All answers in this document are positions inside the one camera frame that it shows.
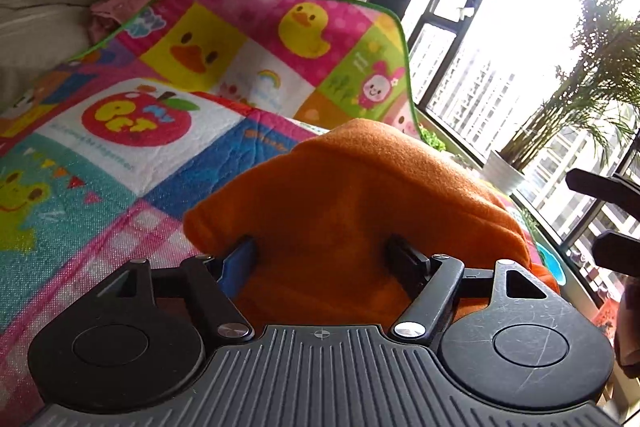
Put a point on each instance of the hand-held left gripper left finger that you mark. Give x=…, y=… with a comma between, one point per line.
x=239, y=264

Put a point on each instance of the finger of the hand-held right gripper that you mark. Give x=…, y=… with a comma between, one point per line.
x=617, y=251
x=600, y=186

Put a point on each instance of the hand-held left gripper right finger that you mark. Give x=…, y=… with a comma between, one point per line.
x=407, y=261

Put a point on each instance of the orange fleece garment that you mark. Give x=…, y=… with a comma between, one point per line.
x=350, y=207

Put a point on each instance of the white plant pot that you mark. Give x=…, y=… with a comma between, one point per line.
x=502, y=172

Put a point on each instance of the tall green potted plant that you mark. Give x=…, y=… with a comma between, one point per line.
x=595, y=72

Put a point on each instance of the small green plant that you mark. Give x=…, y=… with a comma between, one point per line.
x=432, y=138

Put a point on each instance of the colourful printed play mat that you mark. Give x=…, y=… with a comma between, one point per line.
x=150, y=122

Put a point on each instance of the pink garment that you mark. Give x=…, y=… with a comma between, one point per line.
x=120, y=4

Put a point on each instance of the black window frame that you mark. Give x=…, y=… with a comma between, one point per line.
x=422, y=24

